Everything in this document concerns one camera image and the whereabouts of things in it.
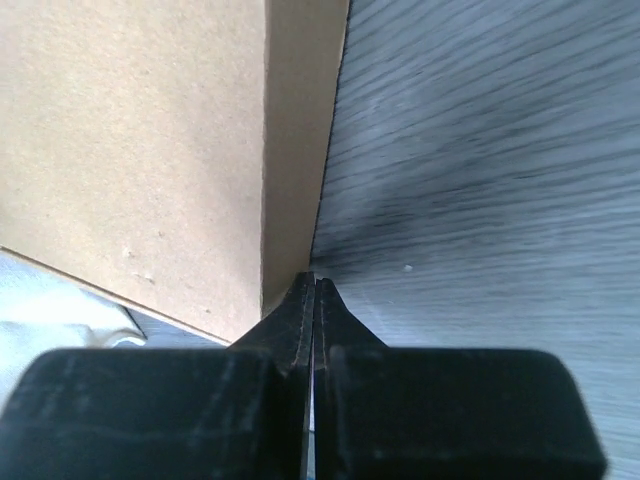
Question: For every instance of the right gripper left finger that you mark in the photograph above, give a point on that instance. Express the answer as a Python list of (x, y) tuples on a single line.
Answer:
[(239, 412)]

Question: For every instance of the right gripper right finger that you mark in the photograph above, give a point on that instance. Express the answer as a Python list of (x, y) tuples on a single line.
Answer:
[(386, 412)]

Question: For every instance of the brown cardboard box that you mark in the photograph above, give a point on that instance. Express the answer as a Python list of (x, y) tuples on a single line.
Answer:
[(168, 155)]

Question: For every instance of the beige canvas tote bag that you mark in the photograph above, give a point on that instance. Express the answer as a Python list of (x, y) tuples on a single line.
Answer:
[(40, 312)]

